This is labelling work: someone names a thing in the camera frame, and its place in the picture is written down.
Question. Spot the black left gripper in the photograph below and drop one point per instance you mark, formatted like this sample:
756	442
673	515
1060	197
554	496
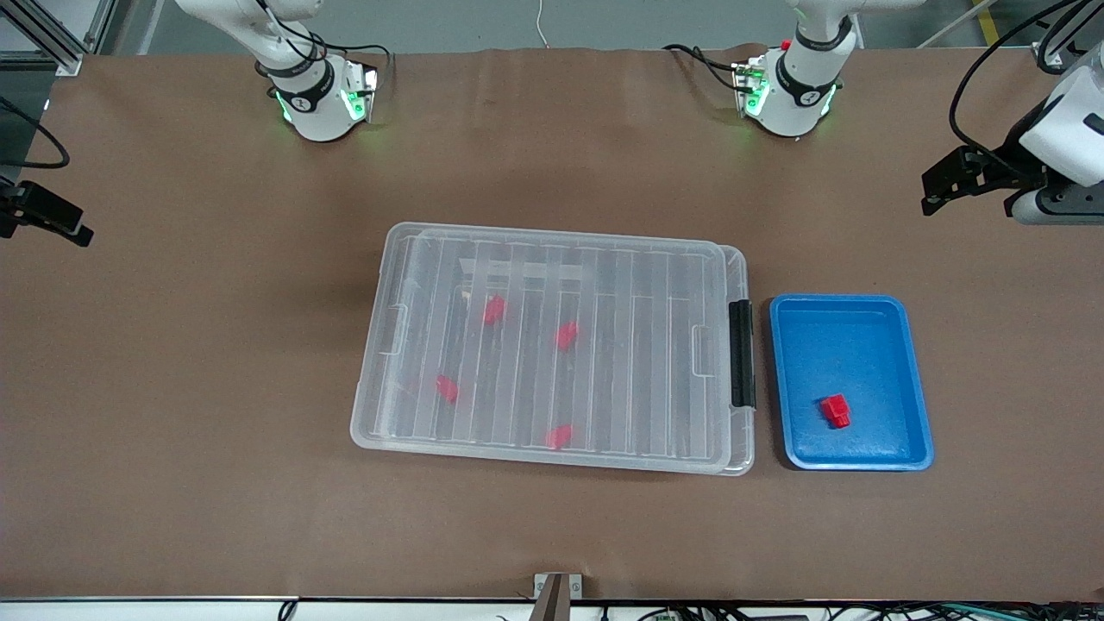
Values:
1003	166

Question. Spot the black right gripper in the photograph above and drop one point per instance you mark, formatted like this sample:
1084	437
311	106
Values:
10	210

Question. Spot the red plastic block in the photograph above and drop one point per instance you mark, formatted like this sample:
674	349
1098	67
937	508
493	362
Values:
566	335
493	310
447	389
559	436
835	410

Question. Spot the clear ribbed plastic lid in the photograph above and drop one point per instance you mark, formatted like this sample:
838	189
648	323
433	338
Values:
535	379

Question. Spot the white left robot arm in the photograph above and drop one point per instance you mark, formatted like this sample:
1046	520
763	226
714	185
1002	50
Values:
793	90

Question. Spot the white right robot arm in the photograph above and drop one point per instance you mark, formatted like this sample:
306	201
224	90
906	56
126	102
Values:
315	103

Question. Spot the clear plastic storage box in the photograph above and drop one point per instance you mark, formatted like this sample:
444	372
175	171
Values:
740	267

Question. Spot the short aluminium profile piece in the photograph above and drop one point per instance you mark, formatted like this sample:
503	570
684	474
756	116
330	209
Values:
1054	53

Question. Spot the blue plastic tray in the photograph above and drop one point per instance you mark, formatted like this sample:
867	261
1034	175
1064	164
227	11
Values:
849	345

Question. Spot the brown table cover sheet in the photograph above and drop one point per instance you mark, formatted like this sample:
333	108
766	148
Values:
172	431

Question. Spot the aluminium frame profile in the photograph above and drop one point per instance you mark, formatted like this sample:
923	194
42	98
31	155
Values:
52	39

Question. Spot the grey metal table bracket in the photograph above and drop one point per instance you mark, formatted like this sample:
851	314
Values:
557	595

